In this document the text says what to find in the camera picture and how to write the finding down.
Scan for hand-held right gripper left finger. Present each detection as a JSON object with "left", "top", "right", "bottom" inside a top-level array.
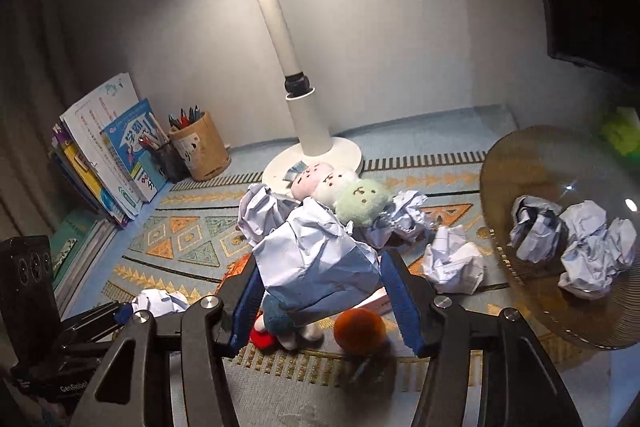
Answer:
[{"left": 75, "top": 257, "right": 262, "bottom": 427}]

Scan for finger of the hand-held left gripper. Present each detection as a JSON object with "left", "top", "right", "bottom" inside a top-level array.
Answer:
[{"left": 61, "top": 301, "right": 133, "bottom": 344}]

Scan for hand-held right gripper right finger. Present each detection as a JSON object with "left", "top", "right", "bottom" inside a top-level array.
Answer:
[{"left": 382, "top": 251, "right": 583, "bottom": 427}]

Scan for paper ball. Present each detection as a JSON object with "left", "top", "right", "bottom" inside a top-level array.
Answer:
[
  {"left": 237, "top": 183, "right": 302, "bottom": 244},
  {"left": 131, "top": 288, "right": 191, "bottom": 317},
  {"left": 364, "top": 190, "right": 432, "bottom": 249},
  {"left": 252, "top": 196, "right": 382, "bottom": 329},
  {"left": 560, "top": 200, "right": 610, "bottom": 253},
  {"left": 556, "top": 217, "right": 638, "bottom": 300},
  {"left": 421, "top": 225, "right": 487, "bottom": 296},
  {"left": 509, "top": 195, "right": 567, "bottom": 264}
]

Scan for green round plush toy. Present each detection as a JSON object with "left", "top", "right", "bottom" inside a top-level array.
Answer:
[{"left": 333, "top": 178, "right": 394, "bottom": 228}]

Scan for white round plush toy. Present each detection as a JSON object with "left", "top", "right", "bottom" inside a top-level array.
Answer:
[{"left": 314, "top": 167, "right": 359, "bottom": 208}]

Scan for blue plaid hair bow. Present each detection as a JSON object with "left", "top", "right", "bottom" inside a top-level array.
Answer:
[{"left": 281, "top": 162, "right": 307, "bottom": 184}]

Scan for pink round plush toy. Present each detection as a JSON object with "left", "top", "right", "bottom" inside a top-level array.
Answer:
[{"left": 292, "top": 161, "right": 335, "bottom": 200}]

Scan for brown glass bowl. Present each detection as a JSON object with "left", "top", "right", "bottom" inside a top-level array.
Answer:
[{"left": 479, "top": 124, "right": 640, "bottom": 351}]

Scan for small pink box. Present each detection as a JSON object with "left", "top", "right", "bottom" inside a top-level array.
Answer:
[{"left": 356, "top": 286, "right": 394, "bottom": 316}]

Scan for small teal-haired doll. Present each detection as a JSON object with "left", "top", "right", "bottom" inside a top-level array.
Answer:
[{"left": 250, "top": 293, "right": 327, "bottom": 352}]

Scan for orange pompom ball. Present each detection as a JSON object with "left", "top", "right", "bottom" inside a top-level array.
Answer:
[{"left": 333, "top": 306, "right": 388, "bottom": 356}]

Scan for green flat book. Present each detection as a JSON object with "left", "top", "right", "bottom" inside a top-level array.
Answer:
[{"left": 49, "top": 207, "right": 119, "bottom": 303}]

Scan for patterned blue table mat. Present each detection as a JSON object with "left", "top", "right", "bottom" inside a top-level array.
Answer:
[{"left": 100, "top": 104, "right": 596, "bottom": 427}]

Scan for row of upright books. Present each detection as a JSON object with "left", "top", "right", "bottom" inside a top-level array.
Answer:
[{"left": 50, "top": 72, "right": 169, "bottom": 230}]

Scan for tan pen holder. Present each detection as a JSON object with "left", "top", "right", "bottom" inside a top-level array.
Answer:
[{"left": 168, "top": 112, "right": 232, "bottom": 182}]

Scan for black mesh pen holder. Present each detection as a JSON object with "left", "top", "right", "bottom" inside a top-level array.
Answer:
[{"left": 144, "top": 142, "right": 189, "bottom": 184}]

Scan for grey curtain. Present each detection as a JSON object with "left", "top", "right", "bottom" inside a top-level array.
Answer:
[{"left": 0, "top": 0, "right": 87, "bottom": 238}]

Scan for bunch of pens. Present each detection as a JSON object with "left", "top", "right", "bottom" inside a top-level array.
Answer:
[
  {"left": 137, "top": 129, "right": 171, "bottom": 154},
  {"left": 168, "top": 106, "right": 207, "bottom": 130}
]

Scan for white desk lamp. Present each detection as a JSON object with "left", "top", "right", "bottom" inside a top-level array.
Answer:
[{"left": 134, "top": 0, "right": 363, "bottom": 196}]

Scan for bright green cloth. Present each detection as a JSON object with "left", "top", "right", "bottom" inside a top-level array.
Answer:
[{"left": 599, "top": 106, "right": 640, "bottom": 156}]

